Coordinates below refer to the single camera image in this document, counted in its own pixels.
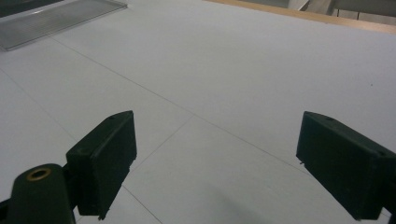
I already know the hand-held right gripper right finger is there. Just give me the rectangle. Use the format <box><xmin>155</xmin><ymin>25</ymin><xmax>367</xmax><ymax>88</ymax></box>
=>
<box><xmin>295</xmin><ymin>110</ymin><xmax>396</xmax><ymax>222</ymax></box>

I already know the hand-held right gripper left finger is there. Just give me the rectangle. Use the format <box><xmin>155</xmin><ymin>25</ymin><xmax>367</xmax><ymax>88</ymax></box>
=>
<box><xmin>62</xmin><ymin>109</ymin><xmax>138</xmax><ymax>221</ymax></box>

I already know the grey background furniture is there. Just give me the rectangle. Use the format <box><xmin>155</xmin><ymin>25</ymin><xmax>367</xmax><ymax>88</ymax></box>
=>
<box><xmin>288</xmin><ymin>0</ymin><xmax>396</xmax><ymax>26</ymax></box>

